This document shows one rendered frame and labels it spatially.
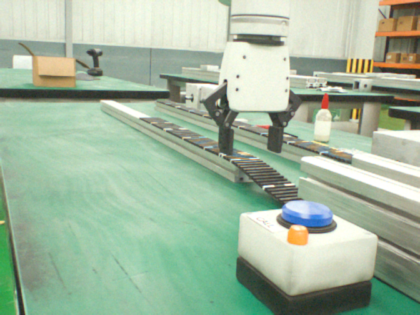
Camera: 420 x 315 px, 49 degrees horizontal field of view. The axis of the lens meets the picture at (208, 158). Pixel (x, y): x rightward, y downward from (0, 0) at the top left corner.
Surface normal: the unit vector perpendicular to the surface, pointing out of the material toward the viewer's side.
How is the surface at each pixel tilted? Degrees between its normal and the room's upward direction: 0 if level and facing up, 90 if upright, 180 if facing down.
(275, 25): 90
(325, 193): 90
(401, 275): 90
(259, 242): 90
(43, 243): 0
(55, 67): 68
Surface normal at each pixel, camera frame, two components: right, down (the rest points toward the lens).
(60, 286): 0.05, -0.98
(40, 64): 0.38, -0.25
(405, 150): -0.91, 0.04
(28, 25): 0.43, 0.22
